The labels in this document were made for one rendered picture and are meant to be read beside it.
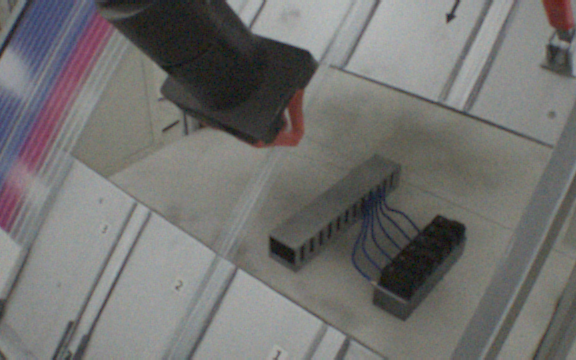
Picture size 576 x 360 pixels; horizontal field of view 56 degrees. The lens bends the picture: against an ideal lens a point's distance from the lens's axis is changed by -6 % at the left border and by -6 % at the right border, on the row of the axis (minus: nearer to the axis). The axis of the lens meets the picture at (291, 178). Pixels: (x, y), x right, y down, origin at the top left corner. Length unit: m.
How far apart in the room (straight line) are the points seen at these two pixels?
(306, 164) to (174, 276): 0.53
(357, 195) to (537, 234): 0.50
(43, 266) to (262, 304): 0.26
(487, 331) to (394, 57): 0.22
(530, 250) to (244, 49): 0.22
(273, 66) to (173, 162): 0.66
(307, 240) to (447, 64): 0.39
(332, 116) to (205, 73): 0.80
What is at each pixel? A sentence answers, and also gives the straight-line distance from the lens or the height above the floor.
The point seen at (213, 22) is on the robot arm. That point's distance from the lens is 0.33.
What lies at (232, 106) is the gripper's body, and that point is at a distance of 0.37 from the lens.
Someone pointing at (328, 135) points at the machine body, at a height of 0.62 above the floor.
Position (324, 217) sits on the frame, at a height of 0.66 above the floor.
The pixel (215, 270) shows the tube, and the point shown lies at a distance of 0.45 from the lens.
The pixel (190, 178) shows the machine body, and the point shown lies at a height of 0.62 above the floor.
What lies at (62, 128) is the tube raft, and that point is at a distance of 0.64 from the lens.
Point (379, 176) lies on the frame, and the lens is 0.89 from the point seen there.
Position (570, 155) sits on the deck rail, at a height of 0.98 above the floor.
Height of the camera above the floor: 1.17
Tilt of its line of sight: 35 degrees down
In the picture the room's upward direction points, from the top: straight up
